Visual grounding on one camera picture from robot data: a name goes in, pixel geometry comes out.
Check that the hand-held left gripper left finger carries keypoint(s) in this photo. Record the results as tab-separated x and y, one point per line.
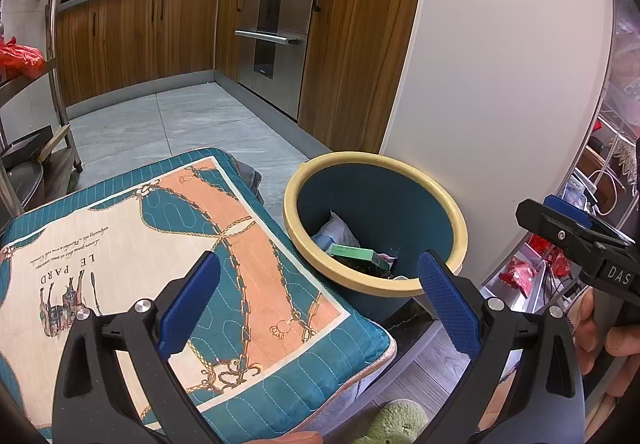
192	304

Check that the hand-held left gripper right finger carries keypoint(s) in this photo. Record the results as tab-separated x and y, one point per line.
450	304

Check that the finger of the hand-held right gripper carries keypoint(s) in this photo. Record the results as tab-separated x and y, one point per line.
567	208
550	226

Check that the green box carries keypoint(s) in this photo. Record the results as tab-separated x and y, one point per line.
357	255

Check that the teal bin with yellow rim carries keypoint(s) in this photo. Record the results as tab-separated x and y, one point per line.
380	204

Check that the white wet wipes pack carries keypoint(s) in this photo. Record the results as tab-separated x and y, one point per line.
337	231

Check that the person's right hand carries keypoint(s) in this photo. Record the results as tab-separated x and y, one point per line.
585	334

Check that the red packet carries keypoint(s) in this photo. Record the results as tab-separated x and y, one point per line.
517	274

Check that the printed teal cushion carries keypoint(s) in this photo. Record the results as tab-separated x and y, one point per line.
240	244

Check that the green slipper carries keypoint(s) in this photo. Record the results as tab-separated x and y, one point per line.
395	424

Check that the grey cloth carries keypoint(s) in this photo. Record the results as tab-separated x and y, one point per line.
250	181

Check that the wok with lid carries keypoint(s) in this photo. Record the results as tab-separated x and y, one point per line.
25	184

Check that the stainless steel oven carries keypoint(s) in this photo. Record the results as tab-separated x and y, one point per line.
290	73

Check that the stainless steel rack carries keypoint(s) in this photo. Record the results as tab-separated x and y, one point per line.
57	88

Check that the red plastic bag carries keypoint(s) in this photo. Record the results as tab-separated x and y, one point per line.
20	58

